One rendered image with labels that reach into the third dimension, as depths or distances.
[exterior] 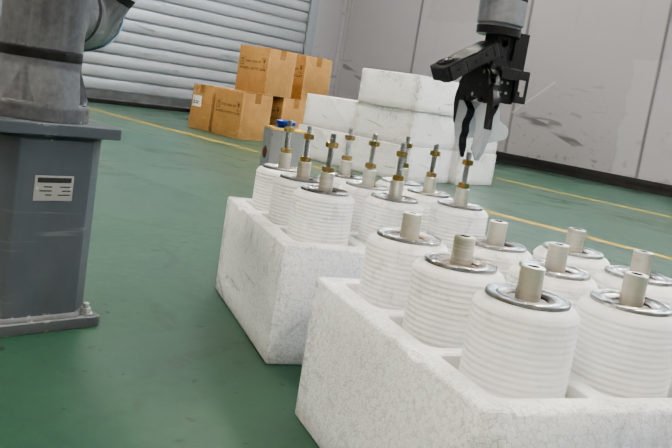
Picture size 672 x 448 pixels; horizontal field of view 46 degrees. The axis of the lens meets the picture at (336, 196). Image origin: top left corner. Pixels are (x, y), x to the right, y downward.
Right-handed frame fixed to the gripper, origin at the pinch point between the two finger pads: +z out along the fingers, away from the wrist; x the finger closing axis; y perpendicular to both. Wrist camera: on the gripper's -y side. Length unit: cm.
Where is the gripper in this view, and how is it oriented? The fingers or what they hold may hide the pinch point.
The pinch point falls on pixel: (466, 150)
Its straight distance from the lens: 130.7
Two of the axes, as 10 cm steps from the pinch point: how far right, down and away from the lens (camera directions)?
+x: -4.7, -1.9, 8.6
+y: 8.7, 0.7, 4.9
